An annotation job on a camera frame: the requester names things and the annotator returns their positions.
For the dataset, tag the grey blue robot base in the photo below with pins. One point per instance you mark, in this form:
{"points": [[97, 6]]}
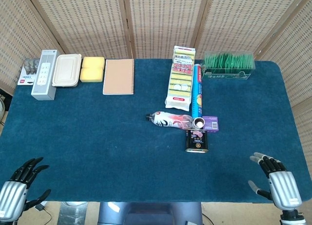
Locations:
{"points": [[151, 214]]}

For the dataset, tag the blue cling film roll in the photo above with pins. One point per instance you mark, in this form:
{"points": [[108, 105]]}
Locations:
{"points": [[198, 93]]}

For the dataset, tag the small purple box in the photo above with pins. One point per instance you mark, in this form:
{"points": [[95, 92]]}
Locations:
{"points": [[211, 123]]}

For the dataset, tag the clear bottle white cap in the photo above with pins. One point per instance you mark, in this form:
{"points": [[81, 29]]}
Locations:
{"points": [[200, 124]]}

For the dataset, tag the beige takeaway food container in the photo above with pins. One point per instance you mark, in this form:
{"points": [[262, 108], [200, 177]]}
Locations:
{"points": [[65, 70]]}

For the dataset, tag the plastic drink bottle red label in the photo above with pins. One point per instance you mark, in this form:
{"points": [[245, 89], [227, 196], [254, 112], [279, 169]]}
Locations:
{"points": [[168, 121]]}

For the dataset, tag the clear box green tea bags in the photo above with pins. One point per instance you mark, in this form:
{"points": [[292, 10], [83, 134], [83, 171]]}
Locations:
{"points": [[229, 64]]}

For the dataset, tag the white grey power strip box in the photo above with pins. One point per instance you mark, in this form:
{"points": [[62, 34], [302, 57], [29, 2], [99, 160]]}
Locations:
{"points": [[44, 76]]}

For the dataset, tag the woven bamboo folding screen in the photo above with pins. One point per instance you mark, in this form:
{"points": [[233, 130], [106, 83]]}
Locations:
{"points": [[158, 22]]}

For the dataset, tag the battery blister pack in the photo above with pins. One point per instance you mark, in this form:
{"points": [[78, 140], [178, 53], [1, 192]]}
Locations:
{"points": [[25, 75]]}

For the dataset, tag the black gold luncheon meat can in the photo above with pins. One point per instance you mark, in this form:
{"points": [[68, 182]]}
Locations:
{"points": [[197, 142]]}

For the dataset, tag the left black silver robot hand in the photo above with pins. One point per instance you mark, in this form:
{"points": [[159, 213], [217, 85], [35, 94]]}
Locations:
{"points": [[12, 195]]}

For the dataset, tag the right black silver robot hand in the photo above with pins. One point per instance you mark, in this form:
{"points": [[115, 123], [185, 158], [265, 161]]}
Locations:
{"points": [[285, 188]]}

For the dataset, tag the brown spiral notebook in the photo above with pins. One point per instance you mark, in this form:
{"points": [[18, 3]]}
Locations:
{"points": [[119, 77]]}

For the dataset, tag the yellow sponge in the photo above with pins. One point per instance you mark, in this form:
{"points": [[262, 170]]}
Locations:
{"points": [[93, 62], [91, 75]]}

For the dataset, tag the yellow green sponge multipack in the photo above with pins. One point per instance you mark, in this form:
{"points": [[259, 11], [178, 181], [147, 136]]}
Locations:
{"points": [[180, 83]]}

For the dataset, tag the blue carpet table cover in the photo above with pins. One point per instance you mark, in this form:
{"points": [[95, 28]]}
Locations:
{"points": [[97, 142]]}

